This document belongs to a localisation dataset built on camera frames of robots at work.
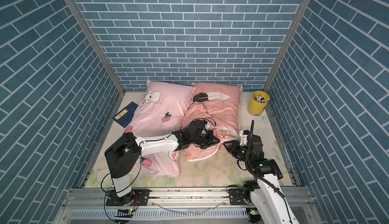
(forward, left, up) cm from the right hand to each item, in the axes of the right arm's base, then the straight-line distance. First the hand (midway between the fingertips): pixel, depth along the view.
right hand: (226, 145), depth 79 cm
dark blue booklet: (+21, +69, -12) cm, 73 cm away
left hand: (0, +1, 0) cm, 1 cm away
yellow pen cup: (+32, -22, 0) cm, 39 cm away
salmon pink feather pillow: (+33, +3, -6) cm, 34 cm away
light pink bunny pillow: (+21, +41, -2) cm, 46 cm away
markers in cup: (+36, -25, -1) cm, 44 cm away
